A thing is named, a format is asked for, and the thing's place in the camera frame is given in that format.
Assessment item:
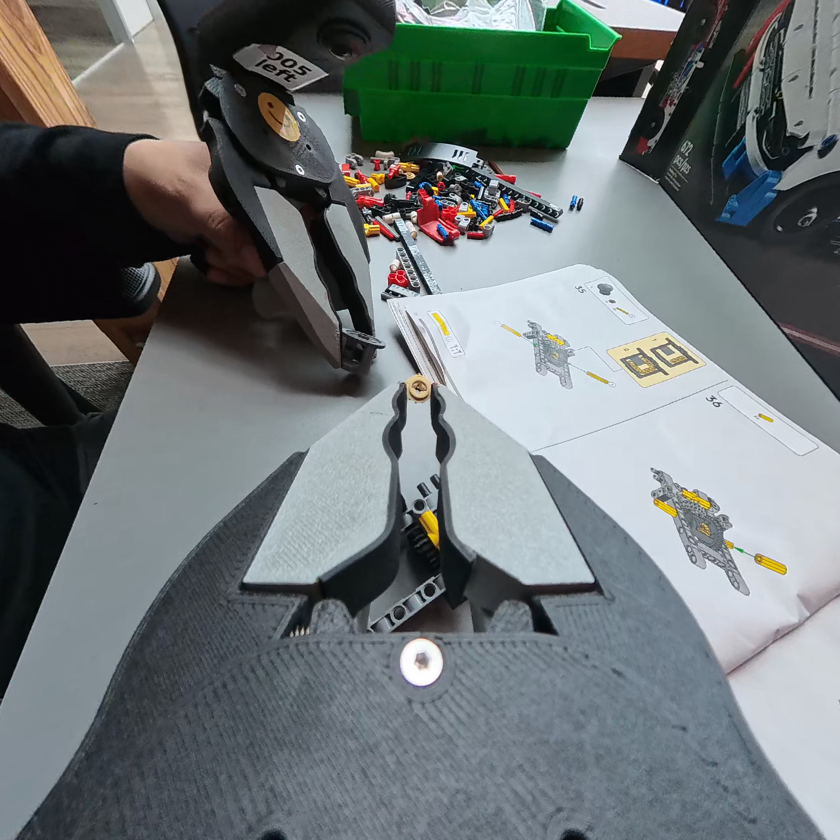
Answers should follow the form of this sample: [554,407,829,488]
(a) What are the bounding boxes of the clear plastic bag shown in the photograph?
[394,0,559,34]

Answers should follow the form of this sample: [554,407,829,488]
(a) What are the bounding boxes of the black metal leg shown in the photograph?
[0,320,89,429]

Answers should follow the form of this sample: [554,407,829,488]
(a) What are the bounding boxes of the green plastic bin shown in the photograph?
[343,0,621,151]

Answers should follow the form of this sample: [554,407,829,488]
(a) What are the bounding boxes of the black textured armrest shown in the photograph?
[121,262,163,320]

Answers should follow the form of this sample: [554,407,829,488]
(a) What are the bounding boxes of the pile of loose lego pieces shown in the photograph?
[341,140,564,245]

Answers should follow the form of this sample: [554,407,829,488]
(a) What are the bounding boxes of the grey lego frame assembly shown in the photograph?
[366,478,448,632]

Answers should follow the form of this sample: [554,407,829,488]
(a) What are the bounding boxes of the lego instruction booklet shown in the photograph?
[387,264,840,840]

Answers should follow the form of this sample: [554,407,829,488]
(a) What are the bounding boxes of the dark grey round lego piece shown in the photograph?
[338,327,387,374]

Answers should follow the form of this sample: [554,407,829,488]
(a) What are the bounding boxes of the race car lego box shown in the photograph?
[620,0,840,395]

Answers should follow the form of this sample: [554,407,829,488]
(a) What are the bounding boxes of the black lego beam with holes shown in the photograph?
[394,246,426,293]

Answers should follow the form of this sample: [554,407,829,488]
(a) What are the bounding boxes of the long dark grey studded beam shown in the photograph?
[406,220,442,295]

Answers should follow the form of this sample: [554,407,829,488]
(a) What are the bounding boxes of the black office chair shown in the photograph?
[156,0,221,140]

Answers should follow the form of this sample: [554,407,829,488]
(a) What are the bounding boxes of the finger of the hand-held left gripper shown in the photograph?
[252,187,345,368]
[323,189,378,334]

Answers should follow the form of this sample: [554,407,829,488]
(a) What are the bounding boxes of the person's left hand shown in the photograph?
[123,138,269,287]

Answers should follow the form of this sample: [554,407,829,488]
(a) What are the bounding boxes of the black curved lego panel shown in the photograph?
[400,140,488,166]

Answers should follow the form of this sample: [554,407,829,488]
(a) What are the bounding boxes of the person's left forearm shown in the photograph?
[0,121,158,324]

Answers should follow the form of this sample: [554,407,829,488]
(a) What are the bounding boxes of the wood-edged background table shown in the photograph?
[591,0,685,61]

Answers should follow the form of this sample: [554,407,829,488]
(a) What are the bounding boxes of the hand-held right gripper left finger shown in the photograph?
[241,382,406,614]

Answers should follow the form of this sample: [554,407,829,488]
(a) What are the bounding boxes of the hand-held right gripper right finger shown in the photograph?
[430,387,597,610]

